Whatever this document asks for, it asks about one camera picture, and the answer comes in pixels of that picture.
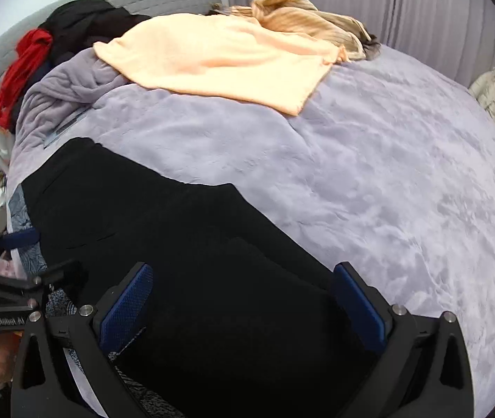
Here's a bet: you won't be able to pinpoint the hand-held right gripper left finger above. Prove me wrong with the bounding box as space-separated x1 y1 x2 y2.
10 262 154 418

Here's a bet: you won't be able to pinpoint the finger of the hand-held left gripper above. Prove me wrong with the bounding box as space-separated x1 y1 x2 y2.
0 259 88 301
0 231 40 266

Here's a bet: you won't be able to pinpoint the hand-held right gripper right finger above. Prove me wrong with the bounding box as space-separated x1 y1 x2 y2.
334 262 477 418

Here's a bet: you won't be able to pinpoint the black pants with patterned waistband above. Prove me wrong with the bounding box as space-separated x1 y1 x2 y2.
7 137 383 418

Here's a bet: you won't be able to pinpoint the person's left hand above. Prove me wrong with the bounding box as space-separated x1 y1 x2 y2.
0 335 18 384

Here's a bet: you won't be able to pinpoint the lavender plush bed blanket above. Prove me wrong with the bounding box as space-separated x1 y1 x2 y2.
6 44 495 418

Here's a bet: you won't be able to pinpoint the grey fleece robe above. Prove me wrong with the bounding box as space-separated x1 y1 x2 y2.
10 48 126 175

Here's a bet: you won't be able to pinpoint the red garment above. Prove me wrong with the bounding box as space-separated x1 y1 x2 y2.
0 28 54 127

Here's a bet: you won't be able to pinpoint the black clothes pile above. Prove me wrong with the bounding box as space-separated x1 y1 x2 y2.
10 0 152 129

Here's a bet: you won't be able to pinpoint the cream fleece blanket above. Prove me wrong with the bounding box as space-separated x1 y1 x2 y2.
93 16 348 117

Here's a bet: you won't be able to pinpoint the beige striped garment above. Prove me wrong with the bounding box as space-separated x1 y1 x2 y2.
213 0 381 62

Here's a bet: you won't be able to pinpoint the grey pleated curtain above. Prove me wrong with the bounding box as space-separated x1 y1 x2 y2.
230 0 495 90

